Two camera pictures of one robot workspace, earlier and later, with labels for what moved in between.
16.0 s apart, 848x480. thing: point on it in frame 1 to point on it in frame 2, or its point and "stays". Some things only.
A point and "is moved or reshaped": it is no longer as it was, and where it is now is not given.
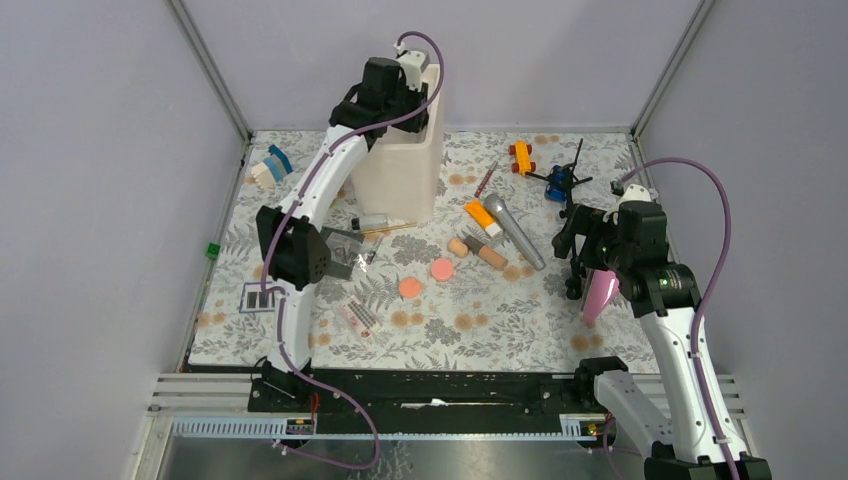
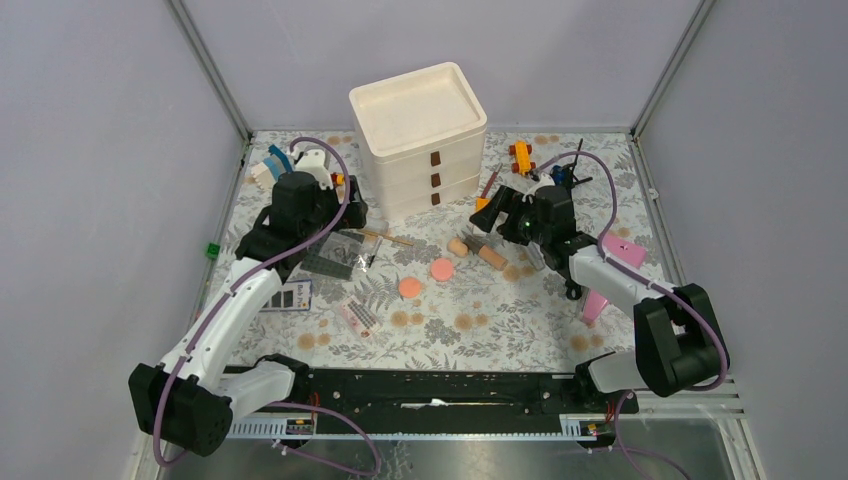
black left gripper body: x=406 y=100 to x=326 y=205
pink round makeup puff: x=442 y=269 stays
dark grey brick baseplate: x=342 y=248 stays
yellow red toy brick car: x=522 y=150 stays
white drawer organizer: x=399 y=176 is moved or reshaped
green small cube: x=213 y=250 stays
